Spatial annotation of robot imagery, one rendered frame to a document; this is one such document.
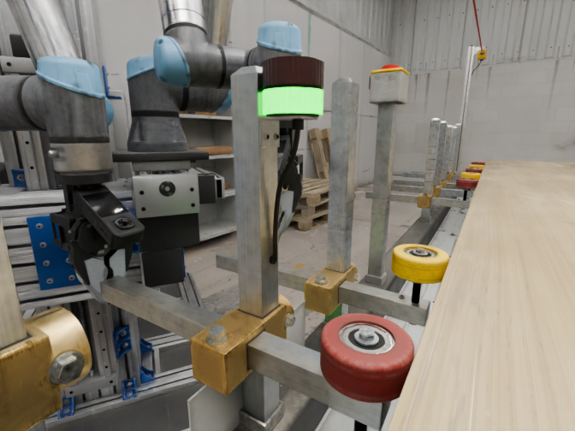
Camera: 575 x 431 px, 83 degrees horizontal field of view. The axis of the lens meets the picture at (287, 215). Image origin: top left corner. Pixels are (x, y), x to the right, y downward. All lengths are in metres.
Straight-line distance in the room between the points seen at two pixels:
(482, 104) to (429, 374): 7.81
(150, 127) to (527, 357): 0.82
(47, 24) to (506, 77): 7.77
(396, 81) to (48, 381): 0.75
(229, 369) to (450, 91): 7.96
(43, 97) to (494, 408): 0.58
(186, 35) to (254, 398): 0.56
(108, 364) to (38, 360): 0.97
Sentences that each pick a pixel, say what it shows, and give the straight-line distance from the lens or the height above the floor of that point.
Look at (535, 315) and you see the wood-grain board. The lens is 0.43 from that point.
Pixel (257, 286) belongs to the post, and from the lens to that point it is 0.38.
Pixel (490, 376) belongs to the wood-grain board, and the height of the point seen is 0.90.
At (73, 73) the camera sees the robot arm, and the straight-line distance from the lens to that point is 0.54.
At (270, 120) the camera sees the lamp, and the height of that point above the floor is 1.09.
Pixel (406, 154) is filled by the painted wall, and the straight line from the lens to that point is 8.30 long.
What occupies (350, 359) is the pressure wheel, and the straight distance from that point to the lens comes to 0.28.
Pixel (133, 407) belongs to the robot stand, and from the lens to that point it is 1.34.
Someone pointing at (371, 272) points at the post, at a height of 0.73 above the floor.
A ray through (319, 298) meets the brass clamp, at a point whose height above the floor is 0.81.
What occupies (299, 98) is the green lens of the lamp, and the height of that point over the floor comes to 1.11.
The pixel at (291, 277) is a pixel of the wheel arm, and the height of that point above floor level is 0.82.
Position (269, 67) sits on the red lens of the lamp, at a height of 1.14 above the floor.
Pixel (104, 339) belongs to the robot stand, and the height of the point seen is 0.50.
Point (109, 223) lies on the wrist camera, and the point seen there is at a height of 0.96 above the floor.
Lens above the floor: 1.08
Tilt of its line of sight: 14 degrees down
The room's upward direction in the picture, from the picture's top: straight up
